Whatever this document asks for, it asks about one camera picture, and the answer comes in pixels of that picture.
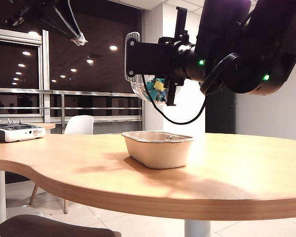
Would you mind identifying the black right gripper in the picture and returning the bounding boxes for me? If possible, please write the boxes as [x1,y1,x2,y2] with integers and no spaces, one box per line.
[159,7,195,106]

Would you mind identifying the clear round plastic clip box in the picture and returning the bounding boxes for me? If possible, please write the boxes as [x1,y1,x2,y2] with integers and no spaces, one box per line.
[130,73,181,105]

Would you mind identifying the blue binder clip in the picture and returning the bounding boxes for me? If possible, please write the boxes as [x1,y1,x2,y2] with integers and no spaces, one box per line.
[145,79,169,102]

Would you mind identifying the beige rectangular paper container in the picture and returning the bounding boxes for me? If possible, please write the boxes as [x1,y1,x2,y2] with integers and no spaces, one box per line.
[121,130,195,170]

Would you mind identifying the white square pillar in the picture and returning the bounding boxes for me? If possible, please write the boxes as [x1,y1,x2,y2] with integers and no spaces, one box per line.
[143,2,206,135]

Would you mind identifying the dark door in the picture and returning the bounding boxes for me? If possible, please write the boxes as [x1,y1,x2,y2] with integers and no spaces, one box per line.
[205,86,237,134]

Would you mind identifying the metal railing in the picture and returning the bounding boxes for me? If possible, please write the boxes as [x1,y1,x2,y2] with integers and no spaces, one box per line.
[0,87,143,135]

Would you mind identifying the white plastic chair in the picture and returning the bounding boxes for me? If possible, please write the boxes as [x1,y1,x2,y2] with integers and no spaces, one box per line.
[29,115,94,215]

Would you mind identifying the small round wooden table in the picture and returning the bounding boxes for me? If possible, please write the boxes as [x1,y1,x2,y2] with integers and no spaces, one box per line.
[28,122,56,130]

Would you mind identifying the thick white table leg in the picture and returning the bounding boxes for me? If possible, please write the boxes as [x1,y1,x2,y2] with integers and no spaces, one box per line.
[184,219,211,237]

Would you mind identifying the white controller device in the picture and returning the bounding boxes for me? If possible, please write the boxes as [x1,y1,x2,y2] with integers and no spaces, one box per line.
[0,118,46,143]

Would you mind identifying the brown chair seat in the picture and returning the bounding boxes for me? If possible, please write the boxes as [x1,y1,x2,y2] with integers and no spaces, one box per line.
[0,214,122,237]

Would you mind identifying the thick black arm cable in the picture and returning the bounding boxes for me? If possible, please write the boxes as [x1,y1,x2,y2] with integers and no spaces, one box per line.
[199,52,240,96]

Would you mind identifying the thin black cable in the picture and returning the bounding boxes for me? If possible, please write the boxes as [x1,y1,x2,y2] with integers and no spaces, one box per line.
[141,74,207,125]

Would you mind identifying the white cords with taped end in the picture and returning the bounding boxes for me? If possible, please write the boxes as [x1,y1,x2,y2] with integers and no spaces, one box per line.
[51,0,88,47]

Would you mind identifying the white window frame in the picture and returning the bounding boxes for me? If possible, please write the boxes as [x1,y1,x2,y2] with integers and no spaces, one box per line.
[0,27,50,124]

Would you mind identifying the dark overhead bracket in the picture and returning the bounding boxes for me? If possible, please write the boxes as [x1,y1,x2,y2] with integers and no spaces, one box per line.
[4,0,57,27]

